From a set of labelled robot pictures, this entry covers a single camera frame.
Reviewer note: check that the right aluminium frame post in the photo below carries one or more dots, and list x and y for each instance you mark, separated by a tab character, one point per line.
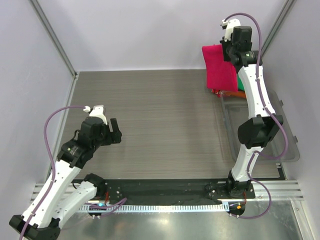
271	19

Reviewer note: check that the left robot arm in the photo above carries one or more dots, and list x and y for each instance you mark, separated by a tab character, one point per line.
46	216

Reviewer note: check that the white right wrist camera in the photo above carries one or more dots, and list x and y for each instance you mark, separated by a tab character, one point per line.
228	26

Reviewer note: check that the green folded t shirt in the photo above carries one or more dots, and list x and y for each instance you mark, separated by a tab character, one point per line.
240	85

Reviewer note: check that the white slotted cable duct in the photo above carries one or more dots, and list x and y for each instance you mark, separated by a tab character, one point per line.
224	207

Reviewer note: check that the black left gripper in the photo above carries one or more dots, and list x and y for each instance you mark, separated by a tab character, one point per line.
113	136

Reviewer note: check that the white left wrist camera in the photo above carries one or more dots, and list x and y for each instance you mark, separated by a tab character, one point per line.
97	111

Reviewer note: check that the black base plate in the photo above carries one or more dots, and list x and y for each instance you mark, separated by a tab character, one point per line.
173	192

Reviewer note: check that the left aluminium frame post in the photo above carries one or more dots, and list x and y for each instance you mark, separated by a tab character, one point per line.
52	35

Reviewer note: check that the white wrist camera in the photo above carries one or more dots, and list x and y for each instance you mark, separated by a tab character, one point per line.
97	111
228	26

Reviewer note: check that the clear plastic bin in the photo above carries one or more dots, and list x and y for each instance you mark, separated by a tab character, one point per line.
246	131

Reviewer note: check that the aluminium rail profile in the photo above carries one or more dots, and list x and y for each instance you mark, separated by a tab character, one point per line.
279	191

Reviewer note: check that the aluminium frame post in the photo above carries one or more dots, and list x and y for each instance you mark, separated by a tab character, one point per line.
52	35
271	19

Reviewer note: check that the red t shirt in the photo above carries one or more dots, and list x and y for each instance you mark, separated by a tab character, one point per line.
220	74

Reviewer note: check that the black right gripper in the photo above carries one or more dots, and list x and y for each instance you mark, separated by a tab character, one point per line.
224	44

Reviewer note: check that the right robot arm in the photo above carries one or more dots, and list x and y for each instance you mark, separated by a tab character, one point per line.
250	70

